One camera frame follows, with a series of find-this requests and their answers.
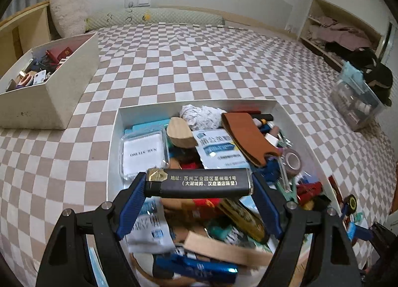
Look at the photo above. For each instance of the wooden shelf with clothes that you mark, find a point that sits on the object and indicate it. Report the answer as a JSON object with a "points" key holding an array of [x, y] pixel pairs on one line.
{"points": [[339, 32]]}

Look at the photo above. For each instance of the clear plastic storage bin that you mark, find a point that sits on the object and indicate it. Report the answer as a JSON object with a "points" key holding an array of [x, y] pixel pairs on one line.
{"points": [[357, 103]]}

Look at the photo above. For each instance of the wooden bedside shelf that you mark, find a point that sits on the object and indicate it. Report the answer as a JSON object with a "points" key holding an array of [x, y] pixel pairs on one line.
{"points": [[28, 28]]}

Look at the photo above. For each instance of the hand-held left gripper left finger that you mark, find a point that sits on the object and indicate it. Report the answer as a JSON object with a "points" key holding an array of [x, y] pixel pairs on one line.
{"points": [[130, 209]]}

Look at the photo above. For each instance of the white wall socket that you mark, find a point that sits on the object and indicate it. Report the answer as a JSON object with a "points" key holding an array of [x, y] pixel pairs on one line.
{"points": [[138, 0]]}

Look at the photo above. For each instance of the brown tape roll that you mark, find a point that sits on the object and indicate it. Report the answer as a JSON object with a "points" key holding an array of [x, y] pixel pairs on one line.
{"points": [[293, 164]]}

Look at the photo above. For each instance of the flat wooden stick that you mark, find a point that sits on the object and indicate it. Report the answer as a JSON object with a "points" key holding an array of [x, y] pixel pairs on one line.
{"points": [[224, 249]]}

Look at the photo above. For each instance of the small black round tin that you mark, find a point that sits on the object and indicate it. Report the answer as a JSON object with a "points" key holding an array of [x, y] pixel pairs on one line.
{"points": [[350, 203]]}

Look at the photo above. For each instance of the teal printed lighter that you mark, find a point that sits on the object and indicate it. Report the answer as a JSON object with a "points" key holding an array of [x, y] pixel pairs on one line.
{"points": [[357, 217]]}

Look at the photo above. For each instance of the blue metallic lighter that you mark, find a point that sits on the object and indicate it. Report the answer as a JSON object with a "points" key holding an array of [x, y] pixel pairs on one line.
{"points": [[196, 268]]}

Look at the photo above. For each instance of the black lighter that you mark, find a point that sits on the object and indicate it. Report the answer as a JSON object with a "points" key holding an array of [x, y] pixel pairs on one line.
{"points": [[202, 182]]}

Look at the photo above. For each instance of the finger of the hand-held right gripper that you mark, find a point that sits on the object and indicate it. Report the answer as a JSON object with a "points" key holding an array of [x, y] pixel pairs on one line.
{"points": [[360, 232]]}

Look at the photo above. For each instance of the cream deep storage box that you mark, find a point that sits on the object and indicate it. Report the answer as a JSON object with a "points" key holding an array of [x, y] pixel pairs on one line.
{"points": [[62, 97]]}

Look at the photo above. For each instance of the half-oval wooden piece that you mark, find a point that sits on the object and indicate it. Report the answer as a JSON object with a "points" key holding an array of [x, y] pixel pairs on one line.
{"points": [[180, 134]]}

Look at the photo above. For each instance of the checkered bed sheet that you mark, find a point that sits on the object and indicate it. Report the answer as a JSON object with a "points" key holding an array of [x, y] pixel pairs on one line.
{"points": [[217, 66]]}

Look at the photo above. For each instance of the white shallow tray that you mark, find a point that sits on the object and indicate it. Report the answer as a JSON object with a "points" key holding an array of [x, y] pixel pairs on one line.
{"points": [[115, 150]]}

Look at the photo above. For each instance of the white medicine packet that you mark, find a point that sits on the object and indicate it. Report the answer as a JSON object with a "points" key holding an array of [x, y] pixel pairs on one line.
{"points": [[214, 150], [149, 228]]}

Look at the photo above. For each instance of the long green bolster pillow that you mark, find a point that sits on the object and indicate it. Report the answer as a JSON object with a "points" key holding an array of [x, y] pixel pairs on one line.
{"points": [[174, 18]]}

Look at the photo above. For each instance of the brown leather sleeve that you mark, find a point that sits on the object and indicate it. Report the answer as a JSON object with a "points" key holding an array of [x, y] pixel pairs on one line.
{"points": [[245, 137]]}

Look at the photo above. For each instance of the white fluffy pillow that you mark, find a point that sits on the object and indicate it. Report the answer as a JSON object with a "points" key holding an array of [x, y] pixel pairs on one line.
{"points": [[68, 14]]}

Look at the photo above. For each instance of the gold metallic lighter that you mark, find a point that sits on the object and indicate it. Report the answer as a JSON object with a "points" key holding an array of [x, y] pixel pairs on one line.
{"points": [[245, 221]]}

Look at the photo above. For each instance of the green plastic clip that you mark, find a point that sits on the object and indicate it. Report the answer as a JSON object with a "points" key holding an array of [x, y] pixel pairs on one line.
{"points": [[289, 189]]}

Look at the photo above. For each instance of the clear box with white card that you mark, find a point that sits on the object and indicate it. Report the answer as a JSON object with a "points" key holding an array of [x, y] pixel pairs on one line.
{"points": [[143, 156]]}

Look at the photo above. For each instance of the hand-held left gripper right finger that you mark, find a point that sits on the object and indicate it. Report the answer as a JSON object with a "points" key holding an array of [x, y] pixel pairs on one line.
{"points": [[267, 209]]}

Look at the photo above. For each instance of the dark cloth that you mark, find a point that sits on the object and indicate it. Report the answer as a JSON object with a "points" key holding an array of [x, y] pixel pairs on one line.
{"points": [[376, 72]]}

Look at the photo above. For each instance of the white lace cloth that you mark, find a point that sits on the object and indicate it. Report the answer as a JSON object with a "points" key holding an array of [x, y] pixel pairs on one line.
{"points": [[202, 117]]}

